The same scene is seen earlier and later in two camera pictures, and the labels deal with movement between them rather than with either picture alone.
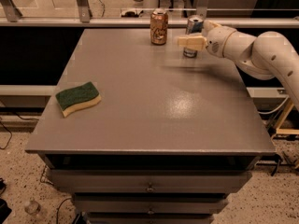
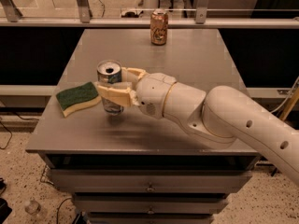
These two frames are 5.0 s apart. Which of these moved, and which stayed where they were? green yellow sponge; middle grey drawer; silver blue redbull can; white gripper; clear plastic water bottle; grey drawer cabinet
Moved: silver blue redbull can; white gripper
Stayed: grey drawer cabinet; clear plastic water bottle; green yellow sponge; middle grey drawer
